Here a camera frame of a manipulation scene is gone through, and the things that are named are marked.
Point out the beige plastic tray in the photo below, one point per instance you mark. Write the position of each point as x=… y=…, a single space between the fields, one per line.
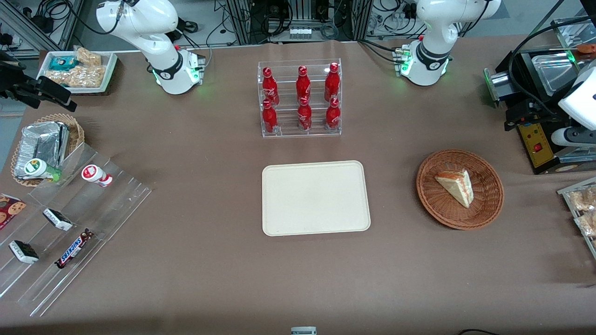
x=316 y=200

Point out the large silver foil pack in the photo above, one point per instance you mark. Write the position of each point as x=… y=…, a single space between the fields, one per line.
x=39 y=142

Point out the white power strip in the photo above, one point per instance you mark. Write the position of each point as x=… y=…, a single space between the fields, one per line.
x=300 y=33

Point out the clear acrylic stepped shelf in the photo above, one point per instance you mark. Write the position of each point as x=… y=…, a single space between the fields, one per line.
x=116 y=195

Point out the red cola bottle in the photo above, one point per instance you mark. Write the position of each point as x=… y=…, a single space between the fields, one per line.
x=332 y=115
x=332 y=83
x=269 y=118
x=303 y=86
x=270 y=88
x=304 y=116

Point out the brown round wicker basket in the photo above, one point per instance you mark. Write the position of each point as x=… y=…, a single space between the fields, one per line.
x=447 y=209

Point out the white labelled device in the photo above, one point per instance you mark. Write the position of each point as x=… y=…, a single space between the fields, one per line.
x=303 y=331

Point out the red cookie package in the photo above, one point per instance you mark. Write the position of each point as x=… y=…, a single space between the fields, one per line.
x=9 y=209

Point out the orange skewered sausage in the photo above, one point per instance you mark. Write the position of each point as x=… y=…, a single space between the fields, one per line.
x=587 y=47

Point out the triangular sandwich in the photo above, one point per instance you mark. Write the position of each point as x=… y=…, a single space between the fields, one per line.
x=458 y=186

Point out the black food warmer machine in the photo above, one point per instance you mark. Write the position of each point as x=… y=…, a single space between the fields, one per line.
x=540 y=149

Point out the red-lidded white yoghurt bottle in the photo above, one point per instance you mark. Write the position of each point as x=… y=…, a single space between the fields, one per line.
x=93 y=174

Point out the clear bag of rice crackers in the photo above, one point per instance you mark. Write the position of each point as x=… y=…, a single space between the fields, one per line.
x=587 y=223
x=584 y=199

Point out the white rectangular snack tray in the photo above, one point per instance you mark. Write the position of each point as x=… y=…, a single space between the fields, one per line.
x=111 y=70

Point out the narrow silver foil pack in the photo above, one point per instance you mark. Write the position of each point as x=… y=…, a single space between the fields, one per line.
x=64 y=144

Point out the light wicker basket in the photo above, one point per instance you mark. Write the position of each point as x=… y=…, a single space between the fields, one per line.
x=77 y=132

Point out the brown Snickers bar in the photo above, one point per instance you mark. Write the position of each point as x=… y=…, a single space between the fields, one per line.
x=74 y=249

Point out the small peanut snack bag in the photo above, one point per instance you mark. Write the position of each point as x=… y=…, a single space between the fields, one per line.
x=88 y=56

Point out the clear acrylic bottle rack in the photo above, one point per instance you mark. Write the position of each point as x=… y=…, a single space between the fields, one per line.
x=288 y=130

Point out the aluminium frame rail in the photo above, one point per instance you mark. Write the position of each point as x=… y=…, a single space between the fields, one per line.
x=14 y=21

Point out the aluminium equipment rack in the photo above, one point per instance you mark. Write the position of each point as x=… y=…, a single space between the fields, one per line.
x=242 y=21

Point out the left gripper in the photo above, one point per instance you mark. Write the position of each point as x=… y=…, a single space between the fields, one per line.
x=535 y=110

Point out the teal snack package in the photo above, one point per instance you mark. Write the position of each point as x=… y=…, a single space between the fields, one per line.
x=63 y=63

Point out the black and white snack bar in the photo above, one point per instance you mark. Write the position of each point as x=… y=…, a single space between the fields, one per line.
x=23 y=251
x=57 y=219

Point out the green-lidded white yoghurt bottle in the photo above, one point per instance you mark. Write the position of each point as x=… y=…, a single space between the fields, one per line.
x=37 y=168

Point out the grey tray with snacks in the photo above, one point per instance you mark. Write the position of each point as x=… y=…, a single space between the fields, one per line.
x=565 y=197

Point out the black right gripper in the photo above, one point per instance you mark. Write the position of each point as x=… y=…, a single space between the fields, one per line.
x=13 y=80

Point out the large peanut snack bag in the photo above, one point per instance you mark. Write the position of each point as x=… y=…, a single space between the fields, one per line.
x=77 y=77

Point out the steel food pan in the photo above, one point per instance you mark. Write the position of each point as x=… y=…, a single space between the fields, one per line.
x=554 y=72

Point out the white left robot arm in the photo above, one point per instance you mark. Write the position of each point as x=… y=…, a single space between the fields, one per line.
x=433 y=28

